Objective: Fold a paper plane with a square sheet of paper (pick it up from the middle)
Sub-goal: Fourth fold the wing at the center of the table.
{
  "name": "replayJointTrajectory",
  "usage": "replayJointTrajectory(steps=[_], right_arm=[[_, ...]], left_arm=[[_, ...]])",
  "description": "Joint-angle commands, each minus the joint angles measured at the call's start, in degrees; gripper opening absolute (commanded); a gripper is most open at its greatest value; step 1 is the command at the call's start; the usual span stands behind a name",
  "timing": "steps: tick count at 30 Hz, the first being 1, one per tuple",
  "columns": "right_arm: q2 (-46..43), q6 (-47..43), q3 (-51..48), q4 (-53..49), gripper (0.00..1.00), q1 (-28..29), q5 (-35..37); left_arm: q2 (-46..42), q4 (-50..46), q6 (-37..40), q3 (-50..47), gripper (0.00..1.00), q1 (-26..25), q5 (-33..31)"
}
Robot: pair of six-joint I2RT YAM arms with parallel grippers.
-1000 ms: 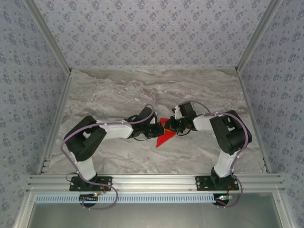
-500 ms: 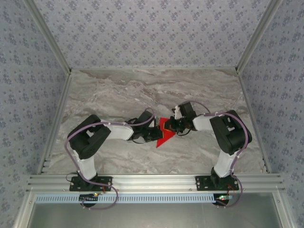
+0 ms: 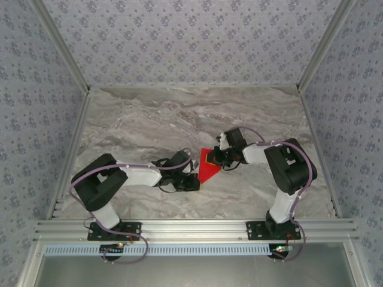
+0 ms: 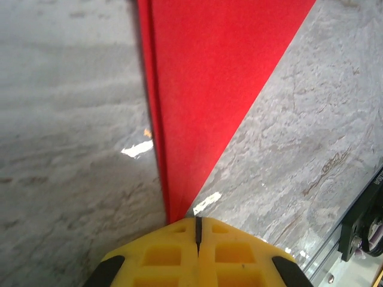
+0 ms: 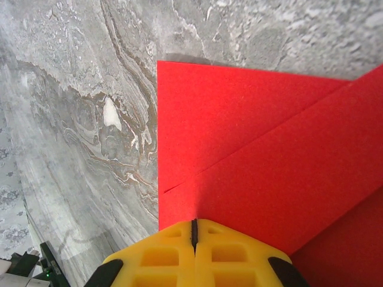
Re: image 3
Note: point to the red square paper sheet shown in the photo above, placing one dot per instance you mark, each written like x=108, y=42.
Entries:
x=209, y=173

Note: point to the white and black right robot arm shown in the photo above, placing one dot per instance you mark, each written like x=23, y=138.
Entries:
x=287, y=170

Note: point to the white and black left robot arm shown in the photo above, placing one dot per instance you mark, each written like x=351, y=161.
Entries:
x=95, y=182

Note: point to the small black adapter board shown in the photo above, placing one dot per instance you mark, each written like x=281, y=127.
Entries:
x=279, y=249
x=110, y=248

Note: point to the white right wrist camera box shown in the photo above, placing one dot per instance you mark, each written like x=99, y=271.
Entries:
x=223, y=142

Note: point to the aluminium mounting rail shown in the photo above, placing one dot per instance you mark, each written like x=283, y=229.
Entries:
x=194, y=230

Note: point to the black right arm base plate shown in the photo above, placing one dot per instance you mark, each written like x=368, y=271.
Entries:
x=252, y=231

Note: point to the aluminium table side rail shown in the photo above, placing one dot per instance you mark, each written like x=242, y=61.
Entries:
x=311, y=128
x=77, y=128

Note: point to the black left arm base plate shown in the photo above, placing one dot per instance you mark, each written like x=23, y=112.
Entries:
x=93, y=235

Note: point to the aluminium frame post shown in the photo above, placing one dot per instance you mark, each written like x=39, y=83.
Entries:
x=62, y=45
x=324, y=45

